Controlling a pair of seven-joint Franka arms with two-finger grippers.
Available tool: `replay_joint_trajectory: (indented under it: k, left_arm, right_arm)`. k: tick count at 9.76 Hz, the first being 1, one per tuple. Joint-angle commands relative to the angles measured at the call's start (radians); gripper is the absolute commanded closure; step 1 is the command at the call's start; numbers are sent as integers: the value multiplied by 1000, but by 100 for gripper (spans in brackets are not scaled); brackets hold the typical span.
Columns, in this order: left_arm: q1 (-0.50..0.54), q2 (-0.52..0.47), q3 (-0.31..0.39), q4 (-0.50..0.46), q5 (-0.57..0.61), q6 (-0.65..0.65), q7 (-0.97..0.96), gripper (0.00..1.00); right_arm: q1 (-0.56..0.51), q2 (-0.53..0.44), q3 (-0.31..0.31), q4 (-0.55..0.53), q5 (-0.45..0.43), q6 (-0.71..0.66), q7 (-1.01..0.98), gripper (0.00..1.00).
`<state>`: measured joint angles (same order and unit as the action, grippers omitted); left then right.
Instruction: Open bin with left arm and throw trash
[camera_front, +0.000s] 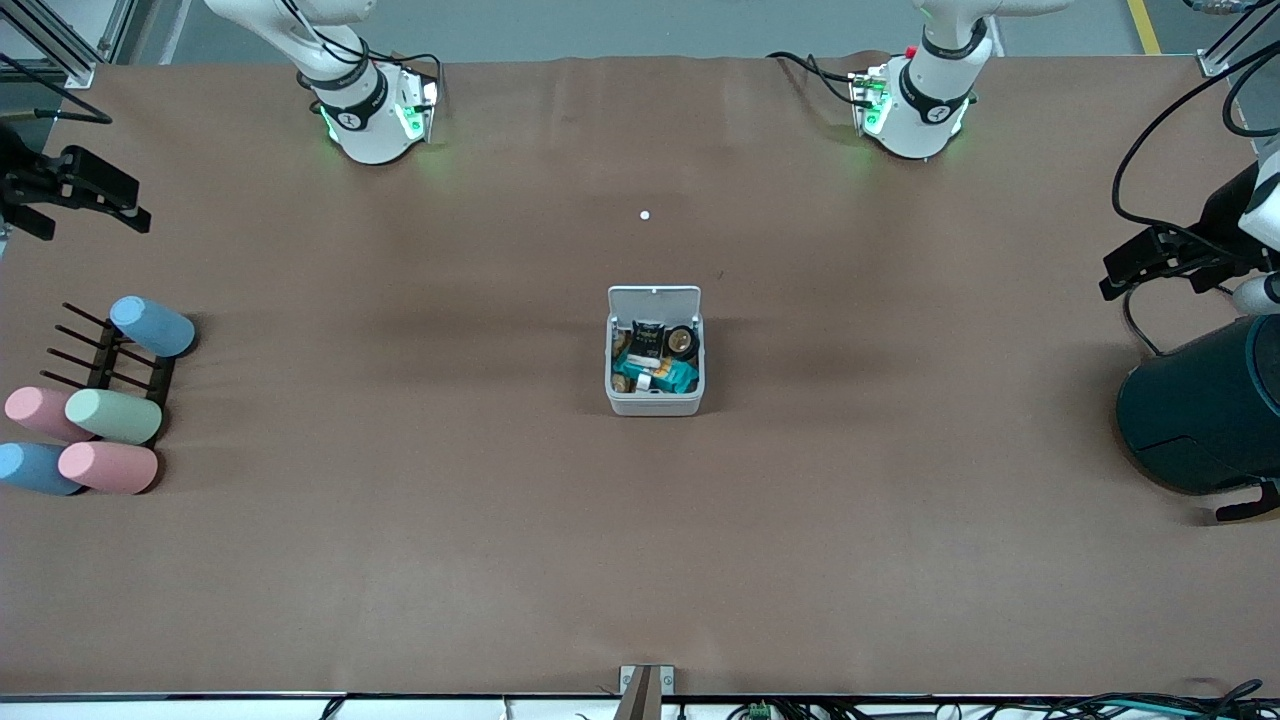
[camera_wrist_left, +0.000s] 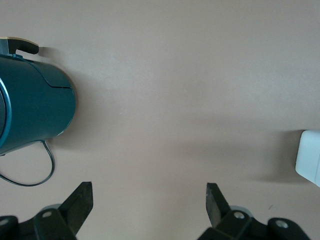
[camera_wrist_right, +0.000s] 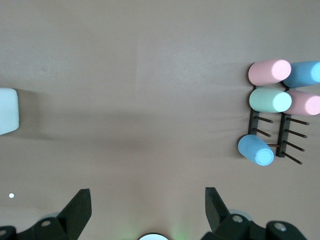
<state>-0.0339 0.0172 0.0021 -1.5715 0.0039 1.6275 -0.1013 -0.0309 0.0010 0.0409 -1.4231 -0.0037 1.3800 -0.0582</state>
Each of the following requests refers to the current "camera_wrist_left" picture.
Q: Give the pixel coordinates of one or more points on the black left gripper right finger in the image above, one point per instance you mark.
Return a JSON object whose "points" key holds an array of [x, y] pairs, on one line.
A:
{"points": [[220, 212]]}

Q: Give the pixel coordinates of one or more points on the white square lidded bin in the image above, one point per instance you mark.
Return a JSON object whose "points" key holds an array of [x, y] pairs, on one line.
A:
{"points": [[308, 155]]}

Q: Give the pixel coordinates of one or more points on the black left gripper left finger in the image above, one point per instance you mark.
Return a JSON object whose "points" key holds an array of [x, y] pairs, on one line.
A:
{"points": [[75, 210]]}

